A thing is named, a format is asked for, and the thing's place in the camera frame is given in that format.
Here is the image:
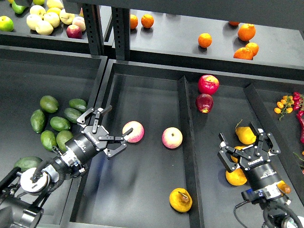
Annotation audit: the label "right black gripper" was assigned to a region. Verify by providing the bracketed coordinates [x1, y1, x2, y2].
[218, 122, 282, 190]

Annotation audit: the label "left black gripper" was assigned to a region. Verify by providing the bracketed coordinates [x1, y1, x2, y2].
[64, 104, 134, 167]

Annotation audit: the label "dark green avocado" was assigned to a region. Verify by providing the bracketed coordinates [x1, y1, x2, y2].
[14, 156, 42, 172]

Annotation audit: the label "yellow pear with brown spot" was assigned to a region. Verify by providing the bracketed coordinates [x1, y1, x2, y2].
[169, 188, 192, 213]

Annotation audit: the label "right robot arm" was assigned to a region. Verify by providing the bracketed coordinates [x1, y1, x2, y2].
[218, 123, 304, 228]

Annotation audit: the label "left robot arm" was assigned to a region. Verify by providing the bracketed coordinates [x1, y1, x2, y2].
[0, 105, 133, 228]

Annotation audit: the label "yellow pear middle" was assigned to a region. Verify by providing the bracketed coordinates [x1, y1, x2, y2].
[230, 145, 248, 163]

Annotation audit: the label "yellow pear with stem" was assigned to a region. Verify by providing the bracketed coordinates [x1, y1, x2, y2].
[235, 119, 256, 145]

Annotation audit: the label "yellow pear lower left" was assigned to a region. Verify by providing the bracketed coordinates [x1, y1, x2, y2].
[225, 168, 247, 186]

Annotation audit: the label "avocado right middle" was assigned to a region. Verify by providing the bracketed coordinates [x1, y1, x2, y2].
[64, 108, 82, 124]

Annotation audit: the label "avocado top right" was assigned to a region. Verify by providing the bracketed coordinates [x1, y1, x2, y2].
[69, 98, 87, 113]

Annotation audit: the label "avocado bottom right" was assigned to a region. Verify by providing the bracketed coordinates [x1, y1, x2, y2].
[56, 130, 73, 152]

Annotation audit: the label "avocado centre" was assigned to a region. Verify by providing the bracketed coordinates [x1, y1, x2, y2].
[50, 116, 71, 132]

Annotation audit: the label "yellow pear lower right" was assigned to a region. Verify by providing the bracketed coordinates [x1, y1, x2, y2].
[277, 180, 291, 194]

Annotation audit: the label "avocado bottom left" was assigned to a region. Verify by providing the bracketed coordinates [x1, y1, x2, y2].
[40, 130, 57, 151]

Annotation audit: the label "avocado far left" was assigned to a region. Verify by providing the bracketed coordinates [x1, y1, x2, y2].
[30, 109, 46, 133]

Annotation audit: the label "pale yellow pear right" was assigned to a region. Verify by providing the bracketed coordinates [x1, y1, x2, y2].
[59, 9, 75, 25]

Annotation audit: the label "pale yellow pear front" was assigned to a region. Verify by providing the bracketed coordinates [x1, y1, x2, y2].
[35, 20, 54, 36]

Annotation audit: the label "pale yellow pear centre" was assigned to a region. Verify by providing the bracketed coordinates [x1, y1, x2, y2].
[44, 12, 60, 28]

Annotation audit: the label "pale yellow pear left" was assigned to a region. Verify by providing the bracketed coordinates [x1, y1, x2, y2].
[26, 14, 42, 31]

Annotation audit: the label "pink apple left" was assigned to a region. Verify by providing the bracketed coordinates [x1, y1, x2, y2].
[122, 121, 144, 143]

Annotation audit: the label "pink apple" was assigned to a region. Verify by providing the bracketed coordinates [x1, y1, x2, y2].
[161, 127, 183, 149]
[122, 121, 144, 143]

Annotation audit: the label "black tray divider right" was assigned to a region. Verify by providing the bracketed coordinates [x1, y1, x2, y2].
[244, 84, 304, 203]

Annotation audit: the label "black tray divider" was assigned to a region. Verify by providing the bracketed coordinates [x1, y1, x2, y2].
[177, 76, 205, 228]
[244, 84, 304, 203]

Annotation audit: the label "orange cherry tomato bunch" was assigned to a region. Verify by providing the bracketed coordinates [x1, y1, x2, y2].
[274, 95, 294, 121]

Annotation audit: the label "pink apple right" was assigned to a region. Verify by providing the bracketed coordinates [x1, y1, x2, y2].
[161, 127, 183, 149]

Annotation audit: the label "red chili peppers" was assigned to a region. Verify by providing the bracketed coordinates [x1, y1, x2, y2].
[293, 92, 304, 143]

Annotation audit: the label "dark red apple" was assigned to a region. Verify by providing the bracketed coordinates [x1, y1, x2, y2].
[195, 94, 213, 114]

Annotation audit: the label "bright red apple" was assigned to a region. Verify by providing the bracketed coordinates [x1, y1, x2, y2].
[198, 75, 219, 95]

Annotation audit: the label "black tray divider left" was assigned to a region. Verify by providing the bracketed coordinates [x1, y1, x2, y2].
[177, 76, 205, 228]

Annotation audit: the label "orange front right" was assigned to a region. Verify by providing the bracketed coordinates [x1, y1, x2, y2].
[233, 47, 253, 60]

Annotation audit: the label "orange small right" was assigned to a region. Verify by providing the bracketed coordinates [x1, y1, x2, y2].
[246, 42, 259, 56]

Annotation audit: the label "red apple on shelf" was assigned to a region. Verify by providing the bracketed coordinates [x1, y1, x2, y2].
[66, 24, 82, 39]

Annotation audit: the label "peach pink fruit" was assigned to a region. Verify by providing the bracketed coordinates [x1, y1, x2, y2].
[72, 16, 86, 32]

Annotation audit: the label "orange far left half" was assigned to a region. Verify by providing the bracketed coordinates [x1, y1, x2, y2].
[130, 14, 138, 29]

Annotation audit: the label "large orange top right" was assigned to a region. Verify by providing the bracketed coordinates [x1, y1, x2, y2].
[237, 23, 256, 41]

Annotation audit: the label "black shelf post right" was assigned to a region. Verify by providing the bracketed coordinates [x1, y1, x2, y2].
[111, 7, 130, 61]

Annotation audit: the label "black shelf post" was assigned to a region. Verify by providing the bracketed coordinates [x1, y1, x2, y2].
[111, 7, 130, 61]
[82, 3, 104, 56]

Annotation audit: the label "black shelf post left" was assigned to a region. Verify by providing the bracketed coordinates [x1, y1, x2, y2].
[82, 3, 104, 56]

